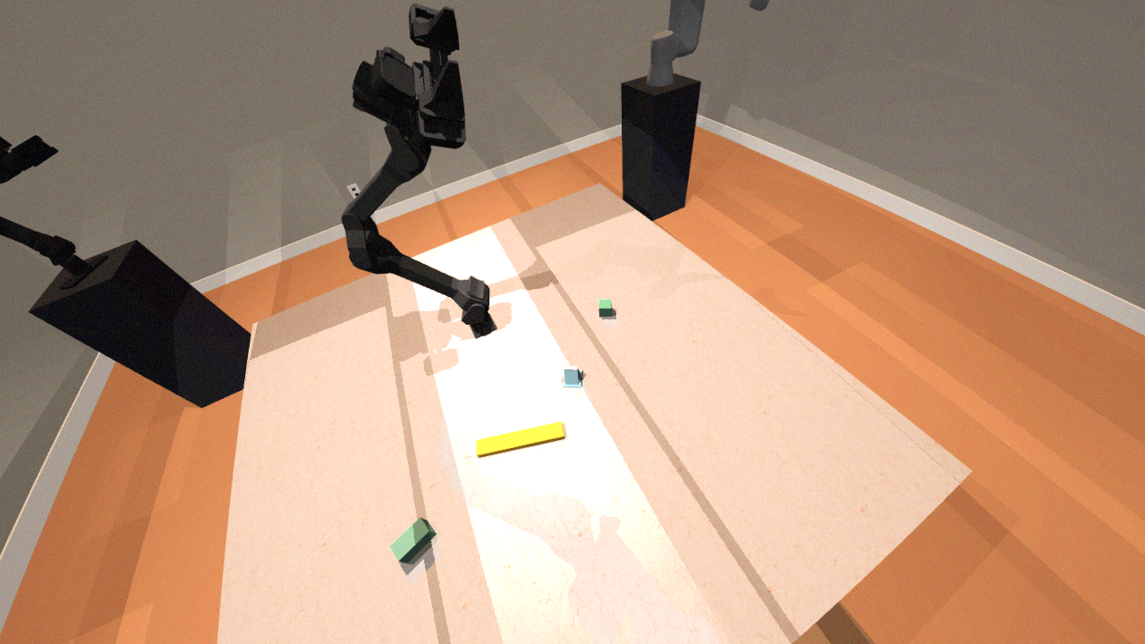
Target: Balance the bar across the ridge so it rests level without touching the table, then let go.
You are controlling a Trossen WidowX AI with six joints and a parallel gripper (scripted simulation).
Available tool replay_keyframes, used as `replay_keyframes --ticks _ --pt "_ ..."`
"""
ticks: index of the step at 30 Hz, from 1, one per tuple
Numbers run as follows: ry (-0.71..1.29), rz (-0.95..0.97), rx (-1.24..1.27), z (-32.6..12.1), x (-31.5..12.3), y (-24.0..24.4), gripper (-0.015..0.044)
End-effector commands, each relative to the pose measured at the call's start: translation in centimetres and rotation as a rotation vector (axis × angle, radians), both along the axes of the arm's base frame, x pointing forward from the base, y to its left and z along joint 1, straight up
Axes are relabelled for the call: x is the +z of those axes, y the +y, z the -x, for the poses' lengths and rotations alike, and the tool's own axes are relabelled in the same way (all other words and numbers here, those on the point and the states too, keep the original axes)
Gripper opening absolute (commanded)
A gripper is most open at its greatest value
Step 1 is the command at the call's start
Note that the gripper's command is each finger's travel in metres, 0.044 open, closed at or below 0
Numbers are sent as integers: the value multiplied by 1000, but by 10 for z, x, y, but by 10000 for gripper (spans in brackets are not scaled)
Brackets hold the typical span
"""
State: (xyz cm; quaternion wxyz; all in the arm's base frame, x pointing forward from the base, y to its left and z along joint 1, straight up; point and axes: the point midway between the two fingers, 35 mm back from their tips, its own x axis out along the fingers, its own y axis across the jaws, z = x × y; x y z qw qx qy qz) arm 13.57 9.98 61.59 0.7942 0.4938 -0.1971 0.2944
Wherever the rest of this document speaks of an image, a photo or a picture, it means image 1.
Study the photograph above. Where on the light green rectangular block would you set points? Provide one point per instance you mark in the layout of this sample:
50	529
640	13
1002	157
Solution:
412	540

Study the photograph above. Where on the yellow bar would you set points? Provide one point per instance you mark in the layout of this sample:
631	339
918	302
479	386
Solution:
520	439

